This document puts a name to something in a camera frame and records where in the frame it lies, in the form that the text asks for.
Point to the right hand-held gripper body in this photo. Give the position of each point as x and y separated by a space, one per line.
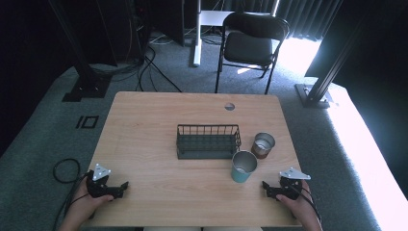
290 186

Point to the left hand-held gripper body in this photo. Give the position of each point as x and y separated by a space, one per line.
97 186

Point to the teal metal cup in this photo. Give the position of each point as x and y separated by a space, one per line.
240 174

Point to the brown metal cup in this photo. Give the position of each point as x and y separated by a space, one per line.
260 152

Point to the person's right hand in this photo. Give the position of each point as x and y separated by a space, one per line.
298 207

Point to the person's left hand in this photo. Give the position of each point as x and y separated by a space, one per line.
85 205

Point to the black metal stand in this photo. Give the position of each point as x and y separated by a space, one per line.
86 83
316 93

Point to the black folding chair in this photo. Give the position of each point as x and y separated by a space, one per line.
248 48

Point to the dark cabinet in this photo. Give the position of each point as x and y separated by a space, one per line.
160 22

